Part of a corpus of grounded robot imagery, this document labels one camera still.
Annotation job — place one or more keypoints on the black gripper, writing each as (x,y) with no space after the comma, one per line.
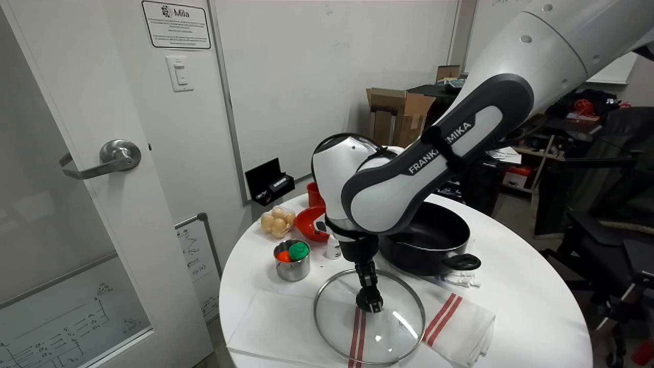
(360,257)

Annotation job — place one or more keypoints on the glass lid with black knob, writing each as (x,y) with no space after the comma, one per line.
(388,328)

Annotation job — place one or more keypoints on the white grey Franka robot arm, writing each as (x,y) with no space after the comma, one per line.
(476,129)

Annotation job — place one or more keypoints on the black cooking pot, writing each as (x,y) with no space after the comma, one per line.
(421,248)

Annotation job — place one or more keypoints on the clear glass measuring cup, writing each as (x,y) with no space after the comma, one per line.
(331,248)

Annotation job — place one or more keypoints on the metal can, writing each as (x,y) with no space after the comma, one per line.
(291,270)

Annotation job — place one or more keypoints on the green round toy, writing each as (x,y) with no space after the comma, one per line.
(298,249)

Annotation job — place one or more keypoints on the red bowl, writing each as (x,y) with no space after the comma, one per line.
(309,224)

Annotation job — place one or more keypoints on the orange round toy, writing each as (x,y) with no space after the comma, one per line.
(283,255)

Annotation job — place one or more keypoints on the white towel with red stripes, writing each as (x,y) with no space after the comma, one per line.
(271,328)
(461,333)

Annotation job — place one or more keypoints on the beige garlic bunch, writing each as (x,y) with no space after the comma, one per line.
(279,221)

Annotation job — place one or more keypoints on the open black case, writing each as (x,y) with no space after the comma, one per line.
(267,183)

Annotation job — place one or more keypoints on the small framed whiteboard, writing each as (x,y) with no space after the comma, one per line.
(196,266)

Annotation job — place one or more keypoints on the large cardboard box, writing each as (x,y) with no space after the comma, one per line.
(399,114)

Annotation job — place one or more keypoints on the red and white box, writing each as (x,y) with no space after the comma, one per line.
(515,177)

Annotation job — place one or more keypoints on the small cardboard box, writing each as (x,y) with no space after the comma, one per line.
(447,71)

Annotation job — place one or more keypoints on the black office chair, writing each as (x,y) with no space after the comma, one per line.
(605,224)

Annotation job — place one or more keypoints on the white door with glass pane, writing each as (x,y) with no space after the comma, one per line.
(82,238)

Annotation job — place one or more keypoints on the white light switch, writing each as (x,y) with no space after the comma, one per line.
(178,73)

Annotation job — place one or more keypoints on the white printed wall sign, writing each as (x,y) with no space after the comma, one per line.
(176,22)

